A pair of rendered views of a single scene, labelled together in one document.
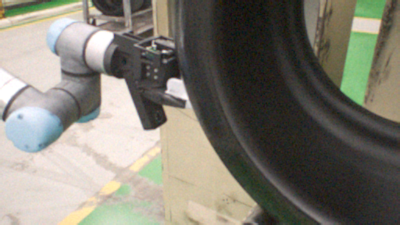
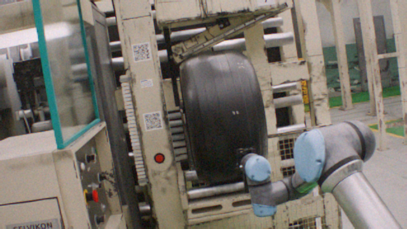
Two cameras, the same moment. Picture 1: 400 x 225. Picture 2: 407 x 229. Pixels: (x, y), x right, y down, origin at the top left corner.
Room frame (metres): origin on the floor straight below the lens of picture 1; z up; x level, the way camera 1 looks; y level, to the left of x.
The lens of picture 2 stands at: (1.52, 1.17, 1.42)
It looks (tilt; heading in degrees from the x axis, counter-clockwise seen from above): 7 degrees down; 234
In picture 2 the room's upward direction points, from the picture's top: 9 degrees counter-clockwise
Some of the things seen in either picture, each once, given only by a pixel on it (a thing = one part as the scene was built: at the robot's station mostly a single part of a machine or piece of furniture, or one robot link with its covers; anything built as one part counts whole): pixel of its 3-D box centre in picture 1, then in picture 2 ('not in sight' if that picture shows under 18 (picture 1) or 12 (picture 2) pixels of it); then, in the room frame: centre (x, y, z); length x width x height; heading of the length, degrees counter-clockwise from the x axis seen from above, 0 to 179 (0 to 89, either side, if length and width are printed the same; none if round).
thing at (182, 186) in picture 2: not in sight; (182, 185); (0.58, -0.38, 0.90); 0.40 x 0.03 x 0.10; 58
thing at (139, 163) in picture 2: not in sight; (135, 130); (0.75, -0.42, 1.19); 0.05 x 0.04 x 0.48; 58
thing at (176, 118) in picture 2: not in sight; (168, 140); (0.42, -0.72, 1.05); 0.20 x 0.15 x 0.30; 148
